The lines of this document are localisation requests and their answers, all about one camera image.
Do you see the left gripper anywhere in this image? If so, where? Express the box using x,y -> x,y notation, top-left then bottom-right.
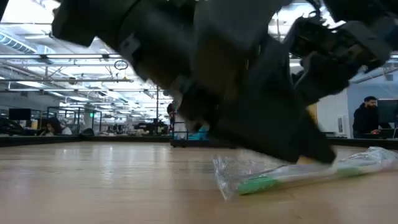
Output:
177,0 -> 299,162

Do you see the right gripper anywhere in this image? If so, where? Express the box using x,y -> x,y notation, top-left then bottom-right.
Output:
284,15 -> 393,106

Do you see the green toothbrush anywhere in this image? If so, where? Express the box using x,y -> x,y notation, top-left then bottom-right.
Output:
213,146 -> 398,200

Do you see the teal mouthwash bottle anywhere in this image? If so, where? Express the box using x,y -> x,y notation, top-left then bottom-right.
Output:
187,124 -> 211,141

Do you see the black wire caddy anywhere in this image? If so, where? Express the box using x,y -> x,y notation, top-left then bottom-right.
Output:
170,119 -> 215,149

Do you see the person at desk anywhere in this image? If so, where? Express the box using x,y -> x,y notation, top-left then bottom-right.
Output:
351,95 -> 385,139

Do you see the black monitor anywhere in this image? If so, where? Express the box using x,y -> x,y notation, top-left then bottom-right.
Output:
8,108 -> 32,121
376,98 -> 398,124

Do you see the seated person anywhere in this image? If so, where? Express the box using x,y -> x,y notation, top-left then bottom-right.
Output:
39,116 -> 73,137

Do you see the black aluminium table frame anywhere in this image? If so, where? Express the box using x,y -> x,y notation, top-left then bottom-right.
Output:
0,135 -> 398,149

